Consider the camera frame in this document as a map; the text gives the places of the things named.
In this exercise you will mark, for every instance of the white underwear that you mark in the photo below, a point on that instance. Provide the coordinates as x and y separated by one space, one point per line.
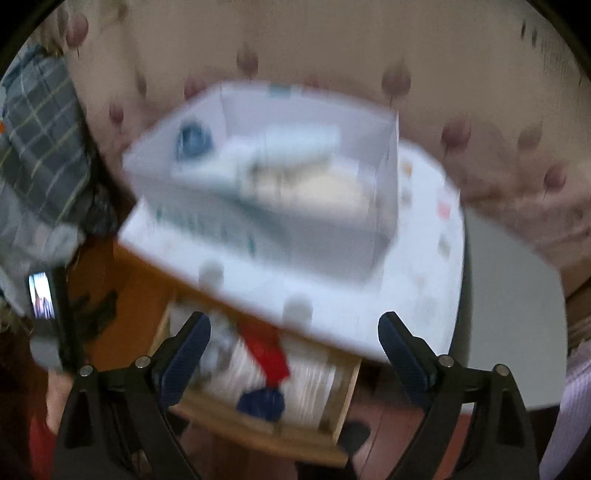
283 147

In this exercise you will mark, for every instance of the person's left hand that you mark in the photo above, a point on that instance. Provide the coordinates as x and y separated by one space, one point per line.
59 386

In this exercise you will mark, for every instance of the white grey garment pile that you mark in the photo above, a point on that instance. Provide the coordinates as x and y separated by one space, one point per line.
220 348

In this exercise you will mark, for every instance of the red underwear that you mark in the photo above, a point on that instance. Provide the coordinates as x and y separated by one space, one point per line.
264 345

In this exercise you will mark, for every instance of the brown wooden nightstand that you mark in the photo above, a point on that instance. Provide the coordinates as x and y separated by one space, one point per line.
99 268

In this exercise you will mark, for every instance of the wooden nightstand drawer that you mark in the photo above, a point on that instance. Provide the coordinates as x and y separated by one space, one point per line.
303 444

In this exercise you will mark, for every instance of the white dotted table cover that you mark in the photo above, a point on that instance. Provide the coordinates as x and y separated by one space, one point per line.
420 277

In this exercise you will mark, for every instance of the beige knitted underwear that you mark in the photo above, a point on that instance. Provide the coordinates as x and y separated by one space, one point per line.
322 191

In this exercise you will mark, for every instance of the pink white paper bag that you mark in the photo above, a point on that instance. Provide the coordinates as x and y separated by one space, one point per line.
567 455

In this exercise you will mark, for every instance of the blue plaid cloth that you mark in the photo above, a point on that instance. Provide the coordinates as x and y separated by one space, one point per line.
44 155

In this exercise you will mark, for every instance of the dark blue underwear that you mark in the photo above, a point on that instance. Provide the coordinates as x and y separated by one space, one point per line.
264 404

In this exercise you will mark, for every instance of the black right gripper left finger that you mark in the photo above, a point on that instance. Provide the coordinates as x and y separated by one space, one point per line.
113 417

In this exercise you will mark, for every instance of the white Xincci shoe box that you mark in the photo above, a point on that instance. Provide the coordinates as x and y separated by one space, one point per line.
175 167

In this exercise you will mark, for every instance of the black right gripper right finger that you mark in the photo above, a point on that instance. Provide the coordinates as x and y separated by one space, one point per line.
500 442

